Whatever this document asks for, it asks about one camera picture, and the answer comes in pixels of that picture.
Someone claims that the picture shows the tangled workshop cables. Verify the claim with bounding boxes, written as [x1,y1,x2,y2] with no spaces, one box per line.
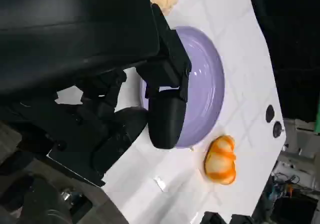
[266,172,302,206]

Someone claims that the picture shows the orange and white bread roll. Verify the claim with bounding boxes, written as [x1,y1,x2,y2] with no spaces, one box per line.
[203,134,238,185]

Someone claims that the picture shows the black round table knob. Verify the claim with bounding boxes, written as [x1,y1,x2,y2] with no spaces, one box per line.
[272,120,285,139]

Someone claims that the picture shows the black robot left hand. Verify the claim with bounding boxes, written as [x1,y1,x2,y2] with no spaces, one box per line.
[0,0,193,188]

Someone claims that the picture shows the black box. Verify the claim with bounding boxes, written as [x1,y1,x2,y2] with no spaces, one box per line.
[230,213,255,224]
[201,211,227,224]

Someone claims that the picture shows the grey robot body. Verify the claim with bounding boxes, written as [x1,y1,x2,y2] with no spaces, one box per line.
[0,120,127,224]

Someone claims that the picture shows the lilac plate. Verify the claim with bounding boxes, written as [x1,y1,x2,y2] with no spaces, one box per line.
[139,25,226,150]

